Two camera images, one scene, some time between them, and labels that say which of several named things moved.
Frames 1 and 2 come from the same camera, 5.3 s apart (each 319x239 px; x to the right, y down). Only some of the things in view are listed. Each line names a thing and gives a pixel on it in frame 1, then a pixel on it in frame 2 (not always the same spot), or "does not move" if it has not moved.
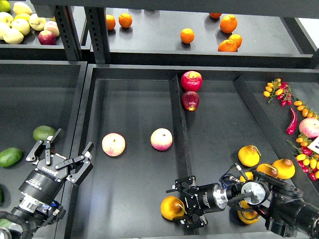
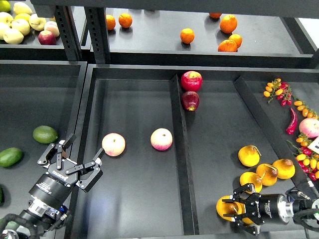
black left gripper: (42, 184) -> (54, 186)
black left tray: (35, 93) does not move
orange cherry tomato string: (307, 112) does not move
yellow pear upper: (249, 156) does not move
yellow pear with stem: (172, 206) -> (230, 207)
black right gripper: (203, 199) -> (271, 208)
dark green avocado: (1, 194) does not move
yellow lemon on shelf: (22, 16) does not move
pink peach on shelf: (53, 26) does not move
